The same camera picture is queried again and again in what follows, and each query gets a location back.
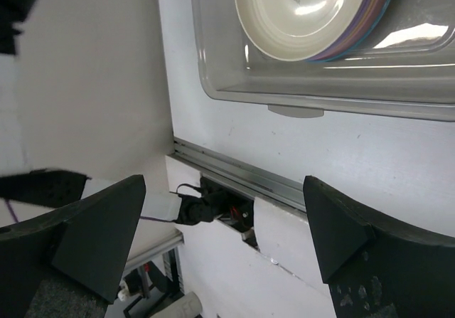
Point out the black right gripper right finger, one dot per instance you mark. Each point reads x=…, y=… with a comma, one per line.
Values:
x=376, y=265

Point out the white taped cover sheet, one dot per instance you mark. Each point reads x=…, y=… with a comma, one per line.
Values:
x=283, y=235

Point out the blue plastic plate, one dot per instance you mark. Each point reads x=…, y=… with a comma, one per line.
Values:
x=369, y=18

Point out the cream plastic plate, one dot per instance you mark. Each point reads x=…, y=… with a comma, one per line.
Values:
x=294, y=30

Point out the aluminium frame rail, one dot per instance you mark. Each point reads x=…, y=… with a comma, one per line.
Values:
x=241, y=176

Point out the orange plastic plate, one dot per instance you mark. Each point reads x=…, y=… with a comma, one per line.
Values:
x=371, y=15

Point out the purple plate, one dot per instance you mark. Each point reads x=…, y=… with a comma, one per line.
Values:
x=352, y=37

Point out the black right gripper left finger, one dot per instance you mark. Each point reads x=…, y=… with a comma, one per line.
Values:
x=69, y=261

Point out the clear plastic bin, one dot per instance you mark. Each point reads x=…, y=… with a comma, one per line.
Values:
x=403, y=68

